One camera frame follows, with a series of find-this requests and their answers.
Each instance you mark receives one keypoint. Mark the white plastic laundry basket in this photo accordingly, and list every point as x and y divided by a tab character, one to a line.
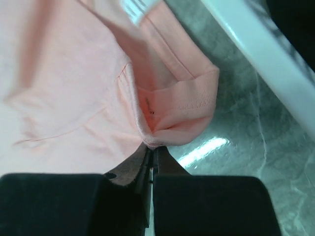
249	25

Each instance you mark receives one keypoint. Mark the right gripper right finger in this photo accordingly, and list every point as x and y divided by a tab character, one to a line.
164	164

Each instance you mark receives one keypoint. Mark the pink t-shirt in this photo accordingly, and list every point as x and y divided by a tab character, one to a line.
84	83

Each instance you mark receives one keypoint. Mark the black t-shirt in basket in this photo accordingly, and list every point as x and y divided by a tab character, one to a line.
296	20

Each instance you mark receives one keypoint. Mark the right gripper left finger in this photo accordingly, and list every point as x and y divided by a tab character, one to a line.
133	173

